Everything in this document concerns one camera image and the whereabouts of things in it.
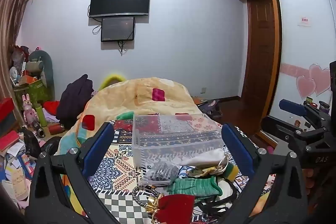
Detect black and white braided cord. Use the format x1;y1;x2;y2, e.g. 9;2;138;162
132;183;158;214

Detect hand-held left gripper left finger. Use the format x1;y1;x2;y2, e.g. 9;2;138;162
25;122;122;224

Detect red can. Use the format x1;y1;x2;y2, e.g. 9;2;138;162
49;123;64;136

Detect grey-green plush toy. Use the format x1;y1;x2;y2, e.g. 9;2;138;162
27;49;55;99

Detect yellow and green sponge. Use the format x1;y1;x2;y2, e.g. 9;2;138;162
223;162;240;182

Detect wooden door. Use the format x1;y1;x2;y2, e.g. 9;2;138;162
246;0;277;102

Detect floral patterned cloth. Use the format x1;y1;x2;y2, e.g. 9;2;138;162
187;164;229;178

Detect dark grey knitted cloth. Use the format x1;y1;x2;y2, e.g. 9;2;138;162
138;162;180;187

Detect gold ribbon bow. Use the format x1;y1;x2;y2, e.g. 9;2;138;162
146;194;165;220

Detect green cardboard box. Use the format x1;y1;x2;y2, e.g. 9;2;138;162
13;78;52;109

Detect pink rabbit doll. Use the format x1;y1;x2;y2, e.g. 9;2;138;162
22;94;36;123

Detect green knitted cloth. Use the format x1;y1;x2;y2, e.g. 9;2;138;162
166;176;223;201

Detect green bottle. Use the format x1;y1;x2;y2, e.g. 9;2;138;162
36;106;48;128

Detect pile of papers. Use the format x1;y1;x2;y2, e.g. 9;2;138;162
0;132;38;210

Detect red fabric pouch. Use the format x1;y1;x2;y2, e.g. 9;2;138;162
157;194;195;224

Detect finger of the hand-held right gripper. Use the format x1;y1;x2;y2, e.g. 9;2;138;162
261;116;305;146
279;99;326;123

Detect black plastic bag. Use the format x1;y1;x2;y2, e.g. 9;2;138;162
18;125;40;159

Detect patterned bed sheet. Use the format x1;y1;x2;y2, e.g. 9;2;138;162
88;113;277;224

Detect cream quilt with coloured patches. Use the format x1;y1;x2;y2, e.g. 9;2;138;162
56;77;203;157

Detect person's right hand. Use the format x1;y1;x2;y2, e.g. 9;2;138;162
302;168;317;197

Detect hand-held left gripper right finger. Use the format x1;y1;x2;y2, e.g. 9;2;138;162
209;123;308;224

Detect black flashlight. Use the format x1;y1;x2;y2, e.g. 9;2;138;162
31;120;46;138

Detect white sliding wardrobe door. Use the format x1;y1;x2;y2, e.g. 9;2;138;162
267;0;336;136

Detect red cloth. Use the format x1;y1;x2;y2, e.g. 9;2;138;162
43;101;61;116

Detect small wall-mounted monitor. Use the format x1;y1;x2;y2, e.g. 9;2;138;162
100;16;136;42

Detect red box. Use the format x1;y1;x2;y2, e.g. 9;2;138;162
0;97;15;123

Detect striped curtain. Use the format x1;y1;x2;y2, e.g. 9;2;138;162
0;0;40;121

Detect clear plastic storage bin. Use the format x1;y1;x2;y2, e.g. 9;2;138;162
132;113;224;168

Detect white cloth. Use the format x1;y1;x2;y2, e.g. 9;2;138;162
181;148;225;167

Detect wall-mounted television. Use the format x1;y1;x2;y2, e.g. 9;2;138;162
88;0;151;19

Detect pink heart stickers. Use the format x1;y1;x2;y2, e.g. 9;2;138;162
296;63;332;99

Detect dark jacket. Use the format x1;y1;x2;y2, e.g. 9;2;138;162
56;74;94;128

